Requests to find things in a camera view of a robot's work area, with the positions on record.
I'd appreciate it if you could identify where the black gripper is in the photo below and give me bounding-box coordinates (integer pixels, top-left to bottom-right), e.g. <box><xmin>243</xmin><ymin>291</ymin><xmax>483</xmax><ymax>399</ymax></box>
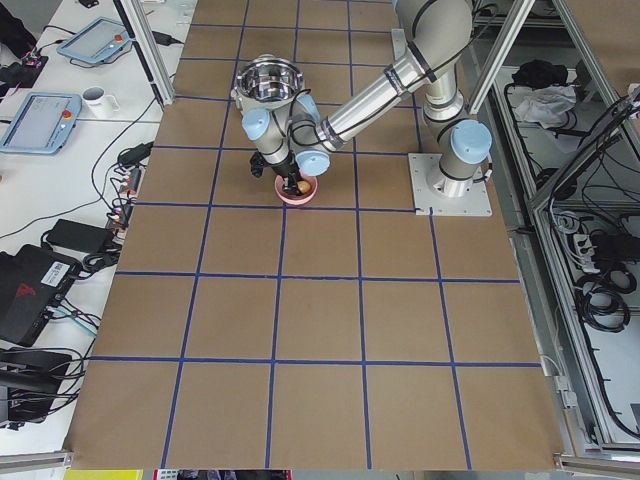
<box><xmin>270</xmin><ymin>154</ymin><xmax>302</xmax><ymax>196</ymax></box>

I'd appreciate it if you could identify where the brown egg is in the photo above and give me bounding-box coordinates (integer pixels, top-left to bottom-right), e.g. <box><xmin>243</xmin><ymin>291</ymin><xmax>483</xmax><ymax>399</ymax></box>
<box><xmin>297</xmin><ymin>181</ymin><xmax>311</xmax><ymax>194</ymax></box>

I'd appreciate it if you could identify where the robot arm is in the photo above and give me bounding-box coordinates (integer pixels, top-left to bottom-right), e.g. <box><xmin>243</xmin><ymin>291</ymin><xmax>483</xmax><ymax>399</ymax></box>
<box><xmin>231</xmin><ymin>1</ymin><xmax>492</xmax><ymax>205</ymax></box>

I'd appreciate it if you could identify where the pale green cooking pot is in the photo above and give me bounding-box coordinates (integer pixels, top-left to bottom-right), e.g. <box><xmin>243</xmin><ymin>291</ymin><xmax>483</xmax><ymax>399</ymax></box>
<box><xmin>231</xmin><ymin>54</ymin><xmax>305</xmax><ymax>116</ymax></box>

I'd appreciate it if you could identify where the pink bowl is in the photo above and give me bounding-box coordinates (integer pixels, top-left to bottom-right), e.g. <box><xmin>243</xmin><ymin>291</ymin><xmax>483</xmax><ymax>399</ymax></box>
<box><xmin>274</xmin><ymin>175</ymin><xmax>318</xmax><ymax>206</ymax></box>

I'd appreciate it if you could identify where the white mug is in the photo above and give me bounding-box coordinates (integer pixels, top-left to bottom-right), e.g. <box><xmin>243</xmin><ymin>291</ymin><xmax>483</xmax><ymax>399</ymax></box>
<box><xmin>82</xmin><ymin>86</ymin><xmax>120</xmax><ymax>120</ymax></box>

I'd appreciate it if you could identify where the black power adapter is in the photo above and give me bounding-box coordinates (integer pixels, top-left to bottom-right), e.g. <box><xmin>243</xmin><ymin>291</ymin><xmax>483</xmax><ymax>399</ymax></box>
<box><xmin>41</xmin><ymin>219</ymin><xmax>114</xmax><ymax>254</ymax></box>

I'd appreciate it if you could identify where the upper blue teach pendant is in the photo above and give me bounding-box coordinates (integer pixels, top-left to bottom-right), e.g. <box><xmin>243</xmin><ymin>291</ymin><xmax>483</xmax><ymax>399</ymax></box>
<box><xmin>57</xmin><ymin>17</ymin><xmax>131</xmax><ymax>66</ymax></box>

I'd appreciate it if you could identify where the blue teach pendant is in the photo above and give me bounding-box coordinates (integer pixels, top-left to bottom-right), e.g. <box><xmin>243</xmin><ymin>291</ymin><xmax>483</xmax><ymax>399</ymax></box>
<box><xmin>57</xmin><ymin>17</ymin><xmax>131</xmax><ymax>66</ymax></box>
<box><xmin>1</xmin><ymin>92</ymin><xmax>82</xmax><ymax>155</ymax></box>

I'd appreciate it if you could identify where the lower blue teach pendant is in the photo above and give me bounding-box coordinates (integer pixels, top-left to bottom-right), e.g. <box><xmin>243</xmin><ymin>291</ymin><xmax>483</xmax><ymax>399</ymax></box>
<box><xmin>1</xmin><ymin>92</ymin><xmax>82</xmax><ymax>155</ymax></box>

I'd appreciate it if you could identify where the black mini computer box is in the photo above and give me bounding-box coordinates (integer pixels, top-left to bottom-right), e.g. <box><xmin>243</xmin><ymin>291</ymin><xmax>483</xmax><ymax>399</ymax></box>
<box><xmin>1</xmin><ymin>348</ymin><xmax>72</xmax><ymax>400</ymax></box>

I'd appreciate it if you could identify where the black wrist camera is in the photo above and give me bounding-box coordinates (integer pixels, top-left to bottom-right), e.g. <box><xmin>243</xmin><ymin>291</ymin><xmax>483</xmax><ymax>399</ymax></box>
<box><xmin>249</xmin><ymin>151</ymin><xmax>267</xmax><ymax>178</ymax></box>

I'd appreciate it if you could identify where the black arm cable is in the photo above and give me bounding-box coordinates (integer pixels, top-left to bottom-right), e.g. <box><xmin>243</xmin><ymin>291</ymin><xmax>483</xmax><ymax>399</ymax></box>
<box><xmin>282</xmin><ymin>88</ymin><xmax>326</xmax><ymax>174</ymax></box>

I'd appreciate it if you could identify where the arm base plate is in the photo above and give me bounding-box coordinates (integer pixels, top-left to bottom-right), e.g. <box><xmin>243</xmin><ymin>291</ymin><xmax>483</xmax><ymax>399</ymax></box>
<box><xmin>408</xmin><ymin>153</ymin><xmax>493</xmax><ymax>217</ymax></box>

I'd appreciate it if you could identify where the aluminium frame post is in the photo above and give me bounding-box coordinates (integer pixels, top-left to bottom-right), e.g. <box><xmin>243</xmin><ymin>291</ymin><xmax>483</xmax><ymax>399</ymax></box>
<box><xmin>113</xmin><ymin>0</ymin><xmax>175</xmax><ymax>107</ymax></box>

